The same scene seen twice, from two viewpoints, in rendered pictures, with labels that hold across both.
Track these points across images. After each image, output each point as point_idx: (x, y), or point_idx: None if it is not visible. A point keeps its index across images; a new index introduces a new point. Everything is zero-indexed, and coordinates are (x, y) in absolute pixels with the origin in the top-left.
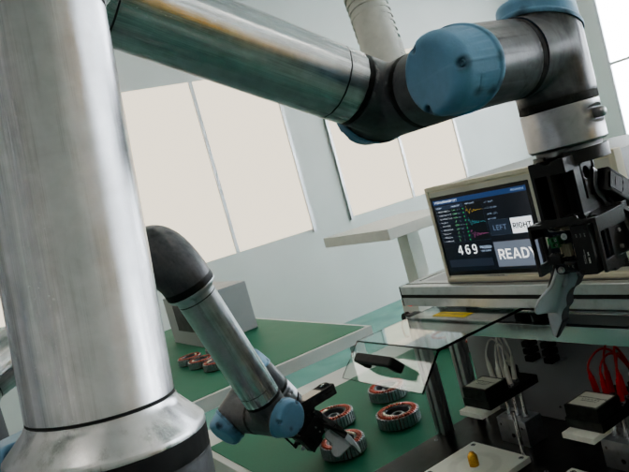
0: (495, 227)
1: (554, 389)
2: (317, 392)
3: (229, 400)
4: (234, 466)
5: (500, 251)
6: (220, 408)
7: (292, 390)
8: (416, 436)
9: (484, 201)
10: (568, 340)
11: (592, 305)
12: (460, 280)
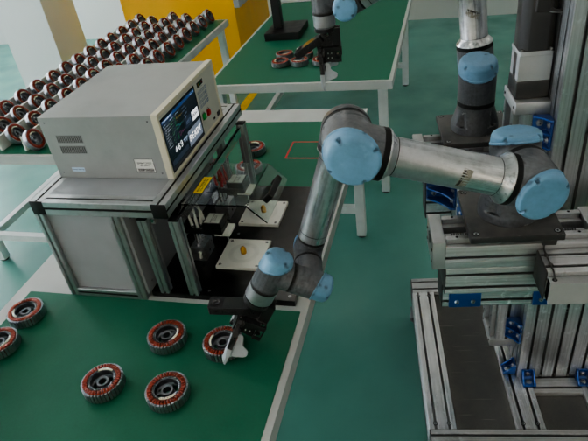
0: (187, 122)
1: None
2: (229, 297)
3: (311, 269)
4: (268, 432)
5: (190, 136)
6: (320, 275)
7: None
8: (193, 317)
9: (181, 108)
10: (224, 159)
11: (225, 136)
12: (179, 171)
